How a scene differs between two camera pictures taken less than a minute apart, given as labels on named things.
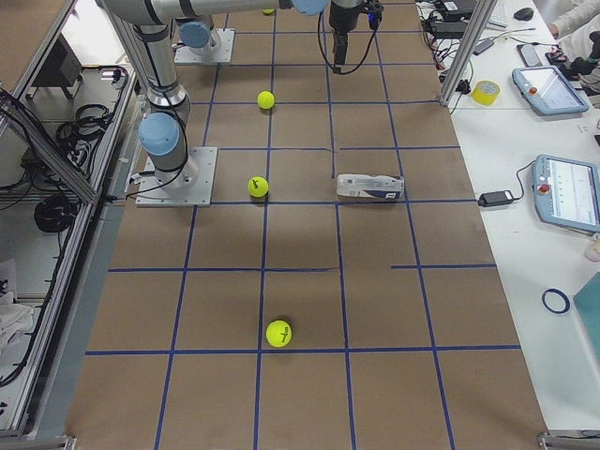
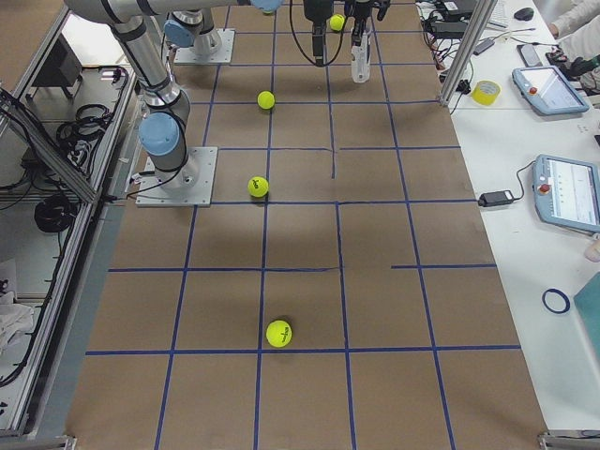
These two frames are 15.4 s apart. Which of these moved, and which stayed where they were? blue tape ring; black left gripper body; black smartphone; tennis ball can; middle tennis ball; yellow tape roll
Moved: tennis ball can; black left gripper body
Stayed: yellow tape roll; black smartphone; blue tape ring; middle tennis ball
